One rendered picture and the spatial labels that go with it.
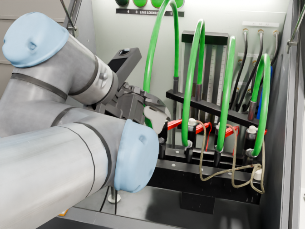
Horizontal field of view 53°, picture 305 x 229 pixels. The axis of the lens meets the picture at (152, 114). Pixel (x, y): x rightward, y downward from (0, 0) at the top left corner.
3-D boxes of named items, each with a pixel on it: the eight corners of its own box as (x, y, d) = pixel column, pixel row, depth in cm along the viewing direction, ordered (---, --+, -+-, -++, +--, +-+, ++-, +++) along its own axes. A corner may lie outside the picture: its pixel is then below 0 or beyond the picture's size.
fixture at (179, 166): (142, 201, 96) (141, 163, 89) (150, 180, 105) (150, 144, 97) (254, 222, 89) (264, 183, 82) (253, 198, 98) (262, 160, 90)
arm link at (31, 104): (28, 177, 32) (67, 83, 35) (-41, 149, 37) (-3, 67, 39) (69, 185, 40) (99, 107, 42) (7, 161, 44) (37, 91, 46)
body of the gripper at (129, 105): (110, 134, 60) (70, 113, 50) (120, 94, 63) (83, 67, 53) (144, 136, 57) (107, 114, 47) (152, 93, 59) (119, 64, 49)
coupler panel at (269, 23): (227, 105, 106) (240, 12, 90) (227, 101, 108) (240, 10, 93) (266, 109, 103) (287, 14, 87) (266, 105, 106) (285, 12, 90)
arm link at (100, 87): (66, 53, 49) (107, 49, 45) (84, 66, 53) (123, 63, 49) (54, 96, 47) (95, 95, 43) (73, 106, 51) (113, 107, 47)
